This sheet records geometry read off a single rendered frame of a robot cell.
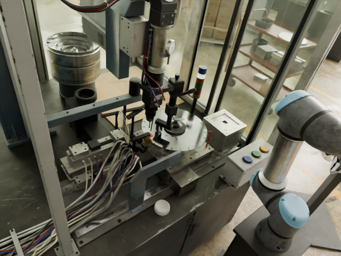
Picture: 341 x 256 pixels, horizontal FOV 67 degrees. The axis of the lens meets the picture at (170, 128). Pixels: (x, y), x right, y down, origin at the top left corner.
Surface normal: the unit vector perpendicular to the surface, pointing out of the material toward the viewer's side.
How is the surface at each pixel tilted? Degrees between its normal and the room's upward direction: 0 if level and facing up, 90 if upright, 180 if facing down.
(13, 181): 0
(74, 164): 90
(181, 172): 0
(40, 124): 90
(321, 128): 59
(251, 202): 0
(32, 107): 90
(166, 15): 90
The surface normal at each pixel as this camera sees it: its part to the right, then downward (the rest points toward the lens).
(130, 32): -0.78, 0.31
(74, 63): 0.25, 0.65
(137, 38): 0.62, 0.57
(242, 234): 0.15, -0.76
